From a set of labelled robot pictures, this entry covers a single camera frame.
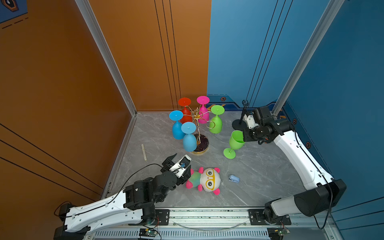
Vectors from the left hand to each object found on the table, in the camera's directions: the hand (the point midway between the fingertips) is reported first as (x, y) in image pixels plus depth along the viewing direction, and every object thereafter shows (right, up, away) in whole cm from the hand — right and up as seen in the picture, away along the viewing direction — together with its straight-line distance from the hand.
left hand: (182, 159), depth 68 cm
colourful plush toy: (+13, -14, +11) cm, 21 cm away
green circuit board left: (-17, -35, +2) cm, 39 cm away
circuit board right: (+44, -36, +2) cm, 57 cm away
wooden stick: (-27, -3, +28) cm, 39 cm away
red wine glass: (+2, +21, +11) cm, 24 cm away
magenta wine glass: (+10, +22, +11) cm, 27 cm away
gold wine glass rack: (+10, +5, +32) cm, 34 cm away
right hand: (+31, +11, +10) cm, 34 cm away
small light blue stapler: (+27, -14, +16) cm, 34 cm away
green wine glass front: (+26, +7, +4) cm, 28 cm away
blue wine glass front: (+3, +7, +9) cm, 12 cm away
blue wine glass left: (-4, +21, +10) cm, 24 cm away
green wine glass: (+18, +17, +19) cm, 31 cm away
